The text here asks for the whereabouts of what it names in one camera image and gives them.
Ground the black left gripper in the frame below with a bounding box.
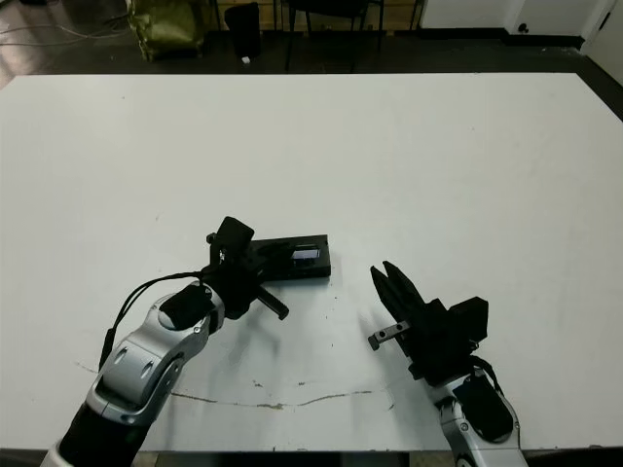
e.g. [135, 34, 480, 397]
[202, 232, 296, 321]

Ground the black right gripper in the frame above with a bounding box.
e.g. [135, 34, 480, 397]
[368, 260, 481, 386]

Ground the black box lid with tape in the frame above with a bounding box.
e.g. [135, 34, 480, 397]
[250, 233, 334, 284]

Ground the tall black bin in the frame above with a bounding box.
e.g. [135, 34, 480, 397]
[224, 2, 263, 58]

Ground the green plastic sack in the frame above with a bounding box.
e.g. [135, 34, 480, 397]
[124, 0, 205, 62]

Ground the black office chair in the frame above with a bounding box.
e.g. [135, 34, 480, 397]
[284, 0, 385, 72]

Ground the white door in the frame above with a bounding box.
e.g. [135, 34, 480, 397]
[581, 0, 623, 54]

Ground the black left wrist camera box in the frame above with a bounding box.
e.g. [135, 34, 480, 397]
[213, 216, 257, 262]

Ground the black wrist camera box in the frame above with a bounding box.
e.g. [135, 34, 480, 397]
[213, 216, 257, 262]
[450, 295, 491, 344]

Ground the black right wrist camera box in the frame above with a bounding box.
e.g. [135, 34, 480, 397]
[450, 295, 491, 344]

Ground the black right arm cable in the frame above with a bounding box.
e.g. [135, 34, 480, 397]
[471, 353, 507, 395]

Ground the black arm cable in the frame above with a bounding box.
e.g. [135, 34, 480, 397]
[471, 353, 507, 395]
[99, 271, 205, 371]

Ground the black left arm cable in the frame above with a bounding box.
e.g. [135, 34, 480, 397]
[99, 271, 205, 371]

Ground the thin white floor cable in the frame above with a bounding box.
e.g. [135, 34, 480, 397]
[0, 21, 132, 48]

